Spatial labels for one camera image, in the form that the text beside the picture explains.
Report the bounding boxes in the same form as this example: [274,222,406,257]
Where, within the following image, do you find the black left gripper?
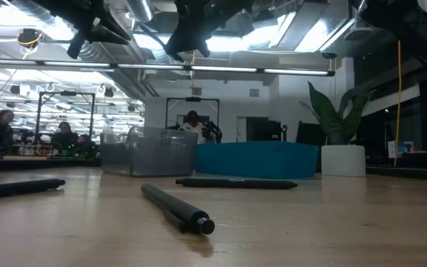
[41,0,132,46]

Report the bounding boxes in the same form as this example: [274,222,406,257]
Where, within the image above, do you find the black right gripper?
[165,0,255,59]

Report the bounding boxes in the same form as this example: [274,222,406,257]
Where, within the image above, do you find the black pen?
[175,177,299,191]
[67,29,88,60]
[141,183,216,235]
[0,178,66,202]

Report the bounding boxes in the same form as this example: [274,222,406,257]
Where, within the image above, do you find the long LED light bar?
[0,58,336,78]

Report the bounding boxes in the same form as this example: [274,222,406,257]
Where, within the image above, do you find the black display screen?
[296,120,322,146]
[245,116,288,142]

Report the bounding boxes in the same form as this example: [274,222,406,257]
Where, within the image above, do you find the clear grey plastic bin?
[100,125,199,177]

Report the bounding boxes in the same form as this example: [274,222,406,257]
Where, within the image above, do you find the blue plastic bin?
[194,141,320,179]

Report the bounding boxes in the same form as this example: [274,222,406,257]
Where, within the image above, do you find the snake plant in white pot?
[300,79,380,177]

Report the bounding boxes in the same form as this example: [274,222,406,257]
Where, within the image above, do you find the white and blue sign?
[386,139,403,159]

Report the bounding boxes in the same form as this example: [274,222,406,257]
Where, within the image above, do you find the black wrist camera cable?
[139,22,185,63]

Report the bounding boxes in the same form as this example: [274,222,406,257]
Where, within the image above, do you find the small silver spiral duct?
[125,0,155,24]

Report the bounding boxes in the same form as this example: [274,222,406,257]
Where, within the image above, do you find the black background rig frame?
[36,90,96,144]
[165,96,221,144]

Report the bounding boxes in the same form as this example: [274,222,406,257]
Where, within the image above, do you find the yellow ceiling cord reel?
[16,27,44,60]

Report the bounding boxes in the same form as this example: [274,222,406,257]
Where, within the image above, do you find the yellow power cable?
[394,39,402,168]

